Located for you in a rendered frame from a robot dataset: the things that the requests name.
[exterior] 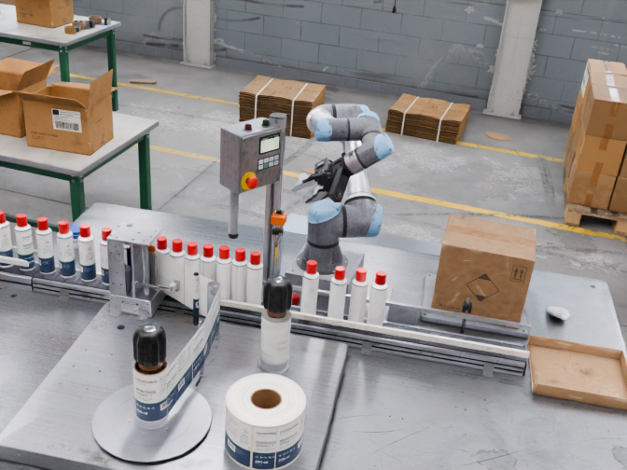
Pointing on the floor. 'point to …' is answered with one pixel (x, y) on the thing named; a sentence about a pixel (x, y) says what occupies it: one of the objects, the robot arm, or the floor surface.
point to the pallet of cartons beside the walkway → (598, 148)
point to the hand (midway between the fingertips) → (300, 196)
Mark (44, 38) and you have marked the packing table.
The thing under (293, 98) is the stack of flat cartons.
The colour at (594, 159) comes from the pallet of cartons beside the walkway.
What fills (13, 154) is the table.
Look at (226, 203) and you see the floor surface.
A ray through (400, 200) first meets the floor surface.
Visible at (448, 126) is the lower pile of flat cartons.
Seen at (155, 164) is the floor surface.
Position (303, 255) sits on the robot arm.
